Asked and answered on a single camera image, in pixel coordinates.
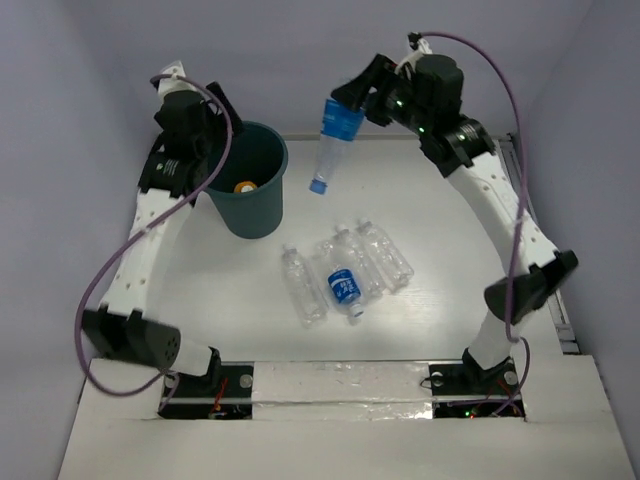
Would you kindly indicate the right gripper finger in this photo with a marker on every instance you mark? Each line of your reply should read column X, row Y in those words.
column 381, row 69
column 361, row 93

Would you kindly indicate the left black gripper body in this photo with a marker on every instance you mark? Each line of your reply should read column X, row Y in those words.
column 216, row 105

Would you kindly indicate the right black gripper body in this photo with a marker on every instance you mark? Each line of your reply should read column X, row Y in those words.
column 402, row 106

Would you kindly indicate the orange juice bottle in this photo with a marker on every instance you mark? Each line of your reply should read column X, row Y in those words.
column 245, row 187

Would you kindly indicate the clear ribbed bottle white cap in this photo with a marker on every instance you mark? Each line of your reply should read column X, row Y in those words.
column 390, row 260

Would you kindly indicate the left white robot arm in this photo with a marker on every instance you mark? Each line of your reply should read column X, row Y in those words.
column 126, row 326

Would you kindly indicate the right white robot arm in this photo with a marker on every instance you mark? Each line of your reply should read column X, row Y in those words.
column 465, row 156

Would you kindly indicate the dark green plastic bin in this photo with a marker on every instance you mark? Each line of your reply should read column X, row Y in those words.
column 260, row 155

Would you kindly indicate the clear crushed bottle white cap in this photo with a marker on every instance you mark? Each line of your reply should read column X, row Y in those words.
column 371, row 280

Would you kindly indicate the blue label bottle white cap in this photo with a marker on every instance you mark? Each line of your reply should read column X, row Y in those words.
column 337, row 274

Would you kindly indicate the silver foil strip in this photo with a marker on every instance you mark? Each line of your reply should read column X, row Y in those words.
column 340, row 391

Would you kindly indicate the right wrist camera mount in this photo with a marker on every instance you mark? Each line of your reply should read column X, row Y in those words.
column 418, row 47

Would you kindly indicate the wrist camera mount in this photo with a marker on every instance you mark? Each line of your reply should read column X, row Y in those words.
column 418, row 47
column 170, row 80

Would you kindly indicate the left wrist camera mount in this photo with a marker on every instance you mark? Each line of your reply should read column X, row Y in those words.
column 170, row 80

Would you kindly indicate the aluminium rail right edge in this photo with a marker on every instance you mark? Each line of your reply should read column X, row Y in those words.
column 528, row 291

